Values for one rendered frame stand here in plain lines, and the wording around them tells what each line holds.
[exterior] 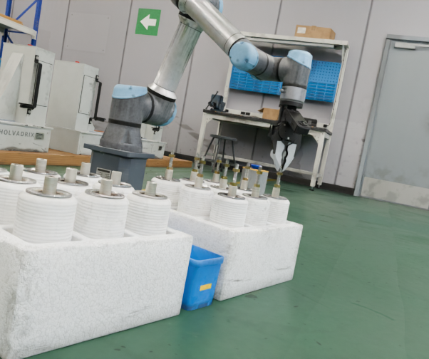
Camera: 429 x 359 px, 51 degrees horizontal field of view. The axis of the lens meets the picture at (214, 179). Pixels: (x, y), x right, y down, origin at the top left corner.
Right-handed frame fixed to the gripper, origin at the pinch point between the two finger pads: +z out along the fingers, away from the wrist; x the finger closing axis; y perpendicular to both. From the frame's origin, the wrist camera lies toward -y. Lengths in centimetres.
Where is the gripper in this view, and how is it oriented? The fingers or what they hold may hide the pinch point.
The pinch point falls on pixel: (281, 167)
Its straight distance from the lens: 139.7
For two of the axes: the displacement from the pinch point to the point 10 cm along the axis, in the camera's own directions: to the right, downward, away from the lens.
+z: -1.8, 9.8, 0.9
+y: -2.5, -1.3, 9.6
